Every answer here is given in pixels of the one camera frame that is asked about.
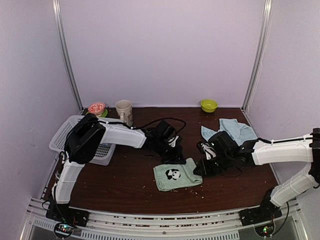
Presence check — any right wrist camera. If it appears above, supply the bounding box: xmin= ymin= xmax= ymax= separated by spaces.
xmin=196 ymin=141 xmax=217 ymax=161

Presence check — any lime green bowl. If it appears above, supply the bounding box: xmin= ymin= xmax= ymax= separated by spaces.
xmin=200 ymin=99 xmax=218 ymax=113

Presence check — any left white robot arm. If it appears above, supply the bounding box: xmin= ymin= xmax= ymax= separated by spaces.
xmin=49 ymin=113 xmax=186 ymax=222

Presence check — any aluminium frame post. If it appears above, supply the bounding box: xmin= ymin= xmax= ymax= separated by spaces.
xmin=52 ymin=0 xmax=84 ymax=112
xmin=242 ymin=0 xmax=273 ymax=114

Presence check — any beige ceramic mug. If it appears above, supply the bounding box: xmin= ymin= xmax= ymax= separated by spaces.
xmin=115 ymin=99 xmax=133 ymax=127

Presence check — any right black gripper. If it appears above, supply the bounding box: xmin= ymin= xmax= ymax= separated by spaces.
xmin=193 ymin=152 xmax=233 ymax=178

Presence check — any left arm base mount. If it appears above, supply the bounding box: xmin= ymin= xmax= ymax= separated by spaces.
xmin=45 ymin=199 xmax=90 ymax=239

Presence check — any right aluminium frame post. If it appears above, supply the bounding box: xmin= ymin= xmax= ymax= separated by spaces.
xmin=242 ymin=0 xmax=273 ymax=114

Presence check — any white plastic basket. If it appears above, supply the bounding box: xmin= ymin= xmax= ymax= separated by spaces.
xmin=48 ymin=115 xmax=116 ymax=166

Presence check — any red patterned bowl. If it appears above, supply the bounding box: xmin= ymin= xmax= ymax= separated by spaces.
xmin=88 ymin=102 xmax=106 ymax=117

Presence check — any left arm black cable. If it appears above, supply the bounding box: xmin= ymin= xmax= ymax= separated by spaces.
xmin=97 ymin=117 xmax=188 ymax=137

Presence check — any left aluminium frame post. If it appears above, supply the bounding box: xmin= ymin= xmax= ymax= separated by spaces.
xmin=52 ymin=0 xmax=84 ymax=112

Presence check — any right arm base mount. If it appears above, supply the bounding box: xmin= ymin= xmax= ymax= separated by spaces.
xmin=239 ymin=200 xmax=282 ymax=237

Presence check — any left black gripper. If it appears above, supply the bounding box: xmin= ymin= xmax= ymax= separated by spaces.
xmin=155 ymin=139 xmax=186 ymax=165

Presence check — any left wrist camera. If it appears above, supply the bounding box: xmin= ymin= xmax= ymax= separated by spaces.
xmin=154 ymin=120 xmax=182 ymax=148

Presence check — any green saucer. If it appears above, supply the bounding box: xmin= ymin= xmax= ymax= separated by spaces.
xmin=99 ymin=108 xmax=108 ymax=118

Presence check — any green panda towel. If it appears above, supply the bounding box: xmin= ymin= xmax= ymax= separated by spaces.
xmin=153 ymin=158 xmax=203 ymax=192

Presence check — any front aluminium rail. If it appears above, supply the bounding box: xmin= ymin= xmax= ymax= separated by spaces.
xmin=24 ymin=197 xmax=305 ymax=240

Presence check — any light blue towel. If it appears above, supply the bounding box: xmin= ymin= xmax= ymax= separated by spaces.
xmin=200 ymin=118 xmax=258 ymax=146

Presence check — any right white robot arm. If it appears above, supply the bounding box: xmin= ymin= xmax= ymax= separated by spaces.
xmin=193 ymin=128 xmax=320 ymax=221

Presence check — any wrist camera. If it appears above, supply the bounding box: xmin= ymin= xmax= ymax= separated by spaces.
xmin=154 ymin=120 xmax=182 ymax=148
xmin=196 ymin=141 xmax=217 ymax=161

